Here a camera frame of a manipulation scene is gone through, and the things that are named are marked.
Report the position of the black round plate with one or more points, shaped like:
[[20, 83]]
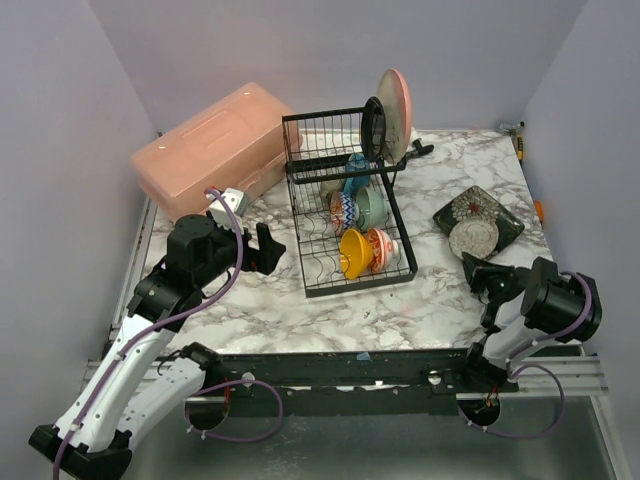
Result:
[[373, 129]]

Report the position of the orange floral bowl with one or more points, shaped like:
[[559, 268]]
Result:
[[385, 249]]

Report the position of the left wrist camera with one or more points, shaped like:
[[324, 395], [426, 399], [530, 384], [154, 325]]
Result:
[[228, 207]]

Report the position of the black wire dish rack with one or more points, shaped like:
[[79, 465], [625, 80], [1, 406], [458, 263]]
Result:
[[318, 146]]

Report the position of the black and white pipe fitting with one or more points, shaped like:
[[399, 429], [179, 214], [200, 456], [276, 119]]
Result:
[[416, 148]]

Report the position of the mint green bowl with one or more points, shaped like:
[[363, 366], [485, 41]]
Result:
[[373, 209]]

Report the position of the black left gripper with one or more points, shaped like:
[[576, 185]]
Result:
[[256, 250]]

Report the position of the pink plastic storage box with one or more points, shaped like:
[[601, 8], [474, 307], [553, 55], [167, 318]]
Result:
[[235, 143]]

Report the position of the speckled white plate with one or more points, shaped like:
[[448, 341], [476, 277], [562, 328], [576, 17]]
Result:
[[474, 235]]

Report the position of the orange clamp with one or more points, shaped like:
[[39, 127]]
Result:
[[539, 210]]

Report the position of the yellow bowl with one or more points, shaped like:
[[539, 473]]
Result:
[[356, 254]]

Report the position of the pink and cream plate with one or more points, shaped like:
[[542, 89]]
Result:
[[394, 94]]

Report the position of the yellow black tool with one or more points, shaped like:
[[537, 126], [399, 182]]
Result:
[[519, 148]]

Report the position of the black floral square plate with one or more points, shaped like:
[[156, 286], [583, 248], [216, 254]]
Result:
[[477, 203]]

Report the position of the grey ceramic mug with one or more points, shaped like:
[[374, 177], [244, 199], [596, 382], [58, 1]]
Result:
[[329, 187]]

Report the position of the blue floral mug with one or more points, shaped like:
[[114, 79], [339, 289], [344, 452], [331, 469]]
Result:
[[357, 168]]

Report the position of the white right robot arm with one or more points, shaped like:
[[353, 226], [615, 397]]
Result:
[[526, 310]]

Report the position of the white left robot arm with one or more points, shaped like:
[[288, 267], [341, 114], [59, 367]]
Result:
[[95, 438]]

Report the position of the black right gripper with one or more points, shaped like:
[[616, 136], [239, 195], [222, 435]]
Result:
[[493, 278]]

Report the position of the blue patterned bowl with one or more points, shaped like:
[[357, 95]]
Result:
[[344, 212]]

